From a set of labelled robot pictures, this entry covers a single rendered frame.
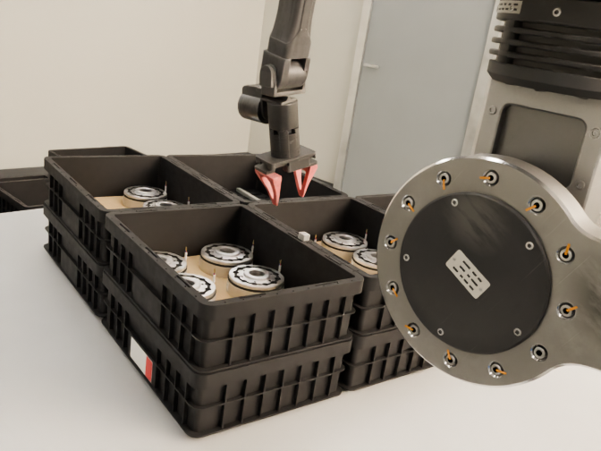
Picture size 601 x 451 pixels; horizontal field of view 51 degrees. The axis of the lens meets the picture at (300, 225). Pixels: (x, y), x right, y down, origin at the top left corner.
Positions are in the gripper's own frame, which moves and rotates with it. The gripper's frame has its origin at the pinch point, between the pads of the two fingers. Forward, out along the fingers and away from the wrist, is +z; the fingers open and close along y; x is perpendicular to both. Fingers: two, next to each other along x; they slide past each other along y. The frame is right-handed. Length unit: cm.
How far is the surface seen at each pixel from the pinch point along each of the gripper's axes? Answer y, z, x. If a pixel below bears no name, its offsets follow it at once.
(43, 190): 19, 40, -142
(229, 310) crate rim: 30.2, -2.0, 30.3
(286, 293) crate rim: 20.6, -0.7, 30.2
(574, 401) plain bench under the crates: -30, 35, 49
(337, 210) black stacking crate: -18.7, 12.0, -8.4
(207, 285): 24.4, 5.8, 10.6
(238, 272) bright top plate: 16.8, 7.4, 7.9
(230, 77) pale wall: -184, 72, -365
